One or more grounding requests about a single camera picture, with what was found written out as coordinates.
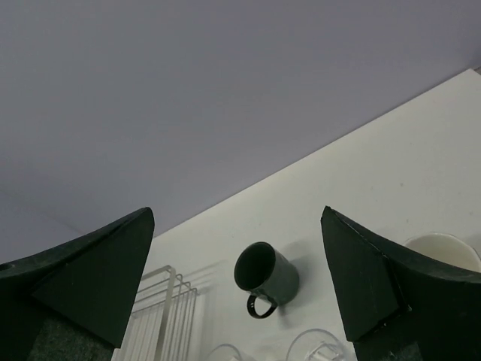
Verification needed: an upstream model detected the clear faceted glass tumbler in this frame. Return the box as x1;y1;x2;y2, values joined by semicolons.
204;344;244;361

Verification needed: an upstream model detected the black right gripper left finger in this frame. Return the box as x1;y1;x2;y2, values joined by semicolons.
1;208;155;360

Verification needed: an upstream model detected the wire dish rack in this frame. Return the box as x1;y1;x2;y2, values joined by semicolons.
112;265;198;361

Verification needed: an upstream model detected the pale yellow mug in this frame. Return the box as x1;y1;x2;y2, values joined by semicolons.
404;232;480;273

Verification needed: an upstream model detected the clear round glass cup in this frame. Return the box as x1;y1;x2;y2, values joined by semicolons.
285;328;351;361

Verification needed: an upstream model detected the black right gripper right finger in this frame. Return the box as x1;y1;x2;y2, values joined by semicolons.
320;207;480;360

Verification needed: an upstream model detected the dark green ceramic mug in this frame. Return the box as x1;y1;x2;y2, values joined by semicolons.
234;241;300;320

